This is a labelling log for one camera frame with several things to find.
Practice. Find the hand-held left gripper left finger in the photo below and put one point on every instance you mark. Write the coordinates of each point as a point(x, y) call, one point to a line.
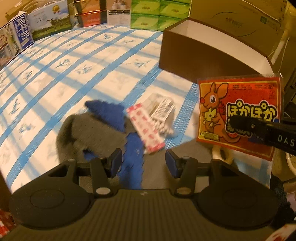
point(115, 162)

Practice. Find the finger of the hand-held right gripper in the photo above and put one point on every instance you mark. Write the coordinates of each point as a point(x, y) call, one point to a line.
point(245, 127)

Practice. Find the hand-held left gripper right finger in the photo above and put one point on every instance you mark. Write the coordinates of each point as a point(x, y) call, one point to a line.
point(172, 162)

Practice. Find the blue fuzzy sock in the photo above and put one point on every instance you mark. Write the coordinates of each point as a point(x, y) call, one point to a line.
point(133, 162)

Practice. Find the grey felt cloth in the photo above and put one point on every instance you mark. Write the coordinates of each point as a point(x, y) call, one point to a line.
point(157, 171)

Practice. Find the grey fuzzy cloth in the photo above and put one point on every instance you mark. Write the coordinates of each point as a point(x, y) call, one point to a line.
point(92, 134)

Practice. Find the red heat pack packet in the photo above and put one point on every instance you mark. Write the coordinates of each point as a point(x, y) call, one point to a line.
point(215, 104)

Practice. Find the pink and white strip packet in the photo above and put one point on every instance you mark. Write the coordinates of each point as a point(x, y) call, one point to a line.
point(145, 132)

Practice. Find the cotton swab pack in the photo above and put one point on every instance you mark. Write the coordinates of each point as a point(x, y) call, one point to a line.
point(161, 111)

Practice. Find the brown storage box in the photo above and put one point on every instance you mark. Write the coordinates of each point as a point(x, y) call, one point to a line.
point(196, 55)

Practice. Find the cream curved item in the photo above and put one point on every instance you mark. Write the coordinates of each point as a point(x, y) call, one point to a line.
point(227, 157)

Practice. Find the black metal rack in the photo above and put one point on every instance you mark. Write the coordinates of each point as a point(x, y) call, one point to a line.
point(291, 92)

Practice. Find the dark fuzzy rug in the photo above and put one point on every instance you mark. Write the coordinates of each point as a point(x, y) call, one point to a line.
point(279, 197)

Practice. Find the white standing fan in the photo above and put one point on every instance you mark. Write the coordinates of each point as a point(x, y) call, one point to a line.
point(281, 46)

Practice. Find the blue checked bedsheet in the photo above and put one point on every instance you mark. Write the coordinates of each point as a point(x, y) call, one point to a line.
point(69, 81)

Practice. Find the red and white paper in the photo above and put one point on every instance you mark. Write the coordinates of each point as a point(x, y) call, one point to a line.
point(279, 234)

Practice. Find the large cardboard box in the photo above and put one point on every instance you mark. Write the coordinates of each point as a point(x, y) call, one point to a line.
point(242, 23)

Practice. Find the red white checked cloth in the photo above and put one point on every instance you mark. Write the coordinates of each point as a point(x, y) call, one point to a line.
point(4, 222)

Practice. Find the red brown box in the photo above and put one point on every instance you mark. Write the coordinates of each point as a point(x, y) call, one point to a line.
point(92, 19)

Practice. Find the white product box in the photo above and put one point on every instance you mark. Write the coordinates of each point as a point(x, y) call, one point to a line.
point(119, 16)

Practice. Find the stack of green tissue packs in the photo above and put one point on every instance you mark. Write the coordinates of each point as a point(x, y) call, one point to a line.
point(148, 16)

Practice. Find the green cow print milk box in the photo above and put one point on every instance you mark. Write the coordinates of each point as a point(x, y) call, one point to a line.
point(48, 23)

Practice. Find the blue milk carton box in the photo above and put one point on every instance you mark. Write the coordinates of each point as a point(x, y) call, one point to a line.
point(18, 34)

